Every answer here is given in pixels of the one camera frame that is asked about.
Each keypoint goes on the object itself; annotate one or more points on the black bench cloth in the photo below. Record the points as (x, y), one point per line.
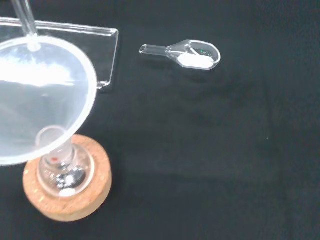
(225, 150)

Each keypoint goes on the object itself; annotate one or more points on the small round-bottom glass flask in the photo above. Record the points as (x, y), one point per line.
(65, 176)

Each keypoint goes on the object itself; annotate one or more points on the clear acrylic funnel stand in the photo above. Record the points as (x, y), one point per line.
(101, 50)

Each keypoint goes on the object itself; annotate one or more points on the translucent plastic funnel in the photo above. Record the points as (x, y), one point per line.
(37, 100)

